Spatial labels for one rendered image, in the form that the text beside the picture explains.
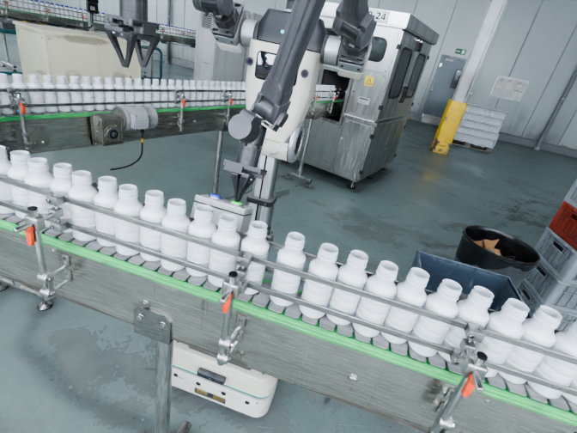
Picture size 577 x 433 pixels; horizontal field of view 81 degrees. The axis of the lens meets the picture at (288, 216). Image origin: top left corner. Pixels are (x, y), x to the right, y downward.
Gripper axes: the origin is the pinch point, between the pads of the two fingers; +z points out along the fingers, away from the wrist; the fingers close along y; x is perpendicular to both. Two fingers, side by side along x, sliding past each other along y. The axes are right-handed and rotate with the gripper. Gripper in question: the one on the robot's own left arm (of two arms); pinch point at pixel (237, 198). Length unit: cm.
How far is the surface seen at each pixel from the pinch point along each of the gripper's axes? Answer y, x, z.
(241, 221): 3.7, -3.9, 4.7
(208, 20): -276, 469, -221
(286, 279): 20.0, -17.5, 11.3
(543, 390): 73, -16, 17
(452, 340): 55, -16, 13
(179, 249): -4.7, -16.6, 12.5
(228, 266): 7.1, -16.5, 12.8
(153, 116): -91, 96, -21
